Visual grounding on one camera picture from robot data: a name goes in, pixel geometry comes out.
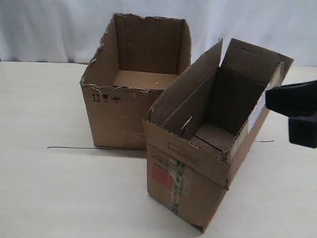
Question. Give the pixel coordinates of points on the narrow cardboard box red print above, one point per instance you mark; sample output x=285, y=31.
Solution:
x=201, y=128

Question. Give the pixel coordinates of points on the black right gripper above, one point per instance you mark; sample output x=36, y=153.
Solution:
x=298, y=102

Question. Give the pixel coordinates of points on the large torn open cardboard box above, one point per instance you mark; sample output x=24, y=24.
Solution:
x=137, y=59

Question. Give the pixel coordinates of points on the white backdrop cloth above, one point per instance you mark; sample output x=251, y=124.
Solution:
x=70, y=30

